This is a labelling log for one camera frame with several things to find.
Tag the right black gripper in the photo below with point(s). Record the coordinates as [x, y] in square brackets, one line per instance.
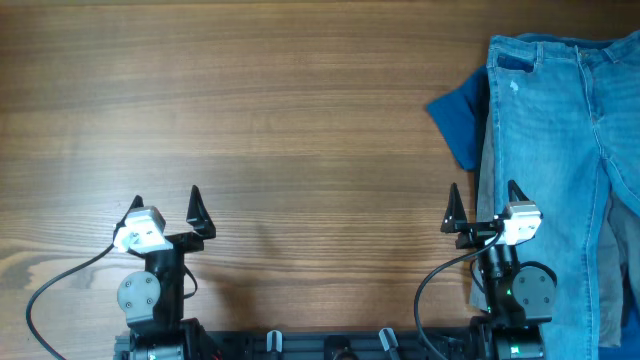
[481, 228]

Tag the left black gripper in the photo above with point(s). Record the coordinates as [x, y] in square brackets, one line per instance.
[178, 240]

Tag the light blue denim jeans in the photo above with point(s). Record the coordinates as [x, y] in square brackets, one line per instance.
[565, 118]

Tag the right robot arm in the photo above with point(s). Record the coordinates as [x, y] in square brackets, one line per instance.
[519, 296]

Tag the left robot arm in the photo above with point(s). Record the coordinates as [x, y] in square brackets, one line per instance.
[153, 299]

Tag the dark blue t-shirt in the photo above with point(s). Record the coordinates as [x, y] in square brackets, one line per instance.
[461, 114]

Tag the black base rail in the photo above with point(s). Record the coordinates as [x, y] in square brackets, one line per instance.
[450, 343]

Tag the right grey rail clip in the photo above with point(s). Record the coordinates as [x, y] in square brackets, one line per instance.
[389, 343]

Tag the grey rail clip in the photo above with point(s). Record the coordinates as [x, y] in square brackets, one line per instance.
[274, 342]
[389, 343]

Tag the left grey rail clip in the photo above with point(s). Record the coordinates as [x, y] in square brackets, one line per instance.
[274, 342]

